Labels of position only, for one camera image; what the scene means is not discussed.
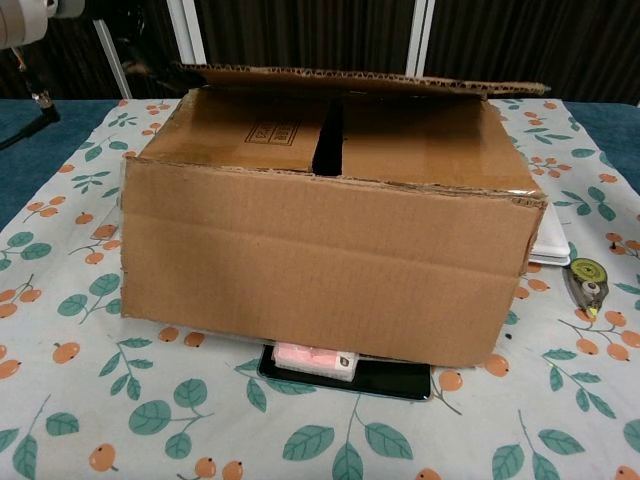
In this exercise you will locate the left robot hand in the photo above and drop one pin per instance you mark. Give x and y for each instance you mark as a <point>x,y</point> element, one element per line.
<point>145,67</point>

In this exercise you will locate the brown cardboard shipping box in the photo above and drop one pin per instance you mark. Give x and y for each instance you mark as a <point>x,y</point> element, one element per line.
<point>325,270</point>

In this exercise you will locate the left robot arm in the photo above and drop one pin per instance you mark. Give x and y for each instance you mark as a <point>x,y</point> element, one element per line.
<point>30,20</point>

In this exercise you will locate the pink tissue pack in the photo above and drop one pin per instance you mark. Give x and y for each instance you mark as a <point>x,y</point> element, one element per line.
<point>310,361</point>

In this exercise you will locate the floral fruit print tablecloth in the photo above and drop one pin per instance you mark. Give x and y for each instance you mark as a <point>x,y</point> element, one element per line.
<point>150,440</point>

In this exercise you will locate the black smartphone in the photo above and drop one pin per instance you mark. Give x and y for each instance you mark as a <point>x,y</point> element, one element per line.
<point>395,385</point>

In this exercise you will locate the white plastic case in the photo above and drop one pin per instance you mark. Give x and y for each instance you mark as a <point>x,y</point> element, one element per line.
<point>550,245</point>

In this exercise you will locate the green correction tape dispenser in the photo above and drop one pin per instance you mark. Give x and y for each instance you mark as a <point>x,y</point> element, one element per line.
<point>587,280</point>

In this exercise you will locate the thin grey frame post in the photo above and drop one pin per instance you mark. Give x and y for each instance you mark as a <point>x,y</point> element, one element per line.
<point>115,65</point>

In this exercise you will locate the white frame post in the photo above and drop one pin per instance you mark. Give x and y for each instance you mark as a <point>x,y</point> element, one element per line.
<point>420,35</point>
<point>189,30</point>

